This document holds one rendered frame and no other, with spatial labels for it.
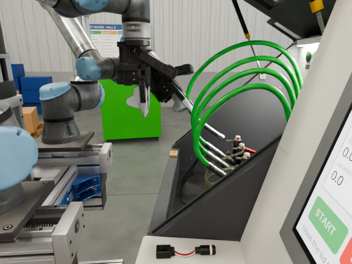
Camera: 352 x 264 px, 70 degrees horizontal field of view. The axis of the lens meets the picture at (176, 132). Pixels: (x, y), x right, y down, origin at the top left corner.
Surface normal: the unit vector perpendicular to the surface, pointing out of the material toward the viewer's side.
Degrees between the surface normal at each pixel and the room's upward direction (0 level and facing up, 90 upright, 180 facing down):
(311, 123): 76
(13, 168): 97
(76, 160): 90
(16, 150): 97
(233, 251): 0
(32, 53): 90
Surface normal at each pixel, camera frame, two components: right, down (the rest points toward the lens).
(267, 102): -0.08, 0.29
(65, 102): 0.81, 0.17
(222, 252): 0.00, -0.96
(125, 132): 0.22, 0.28
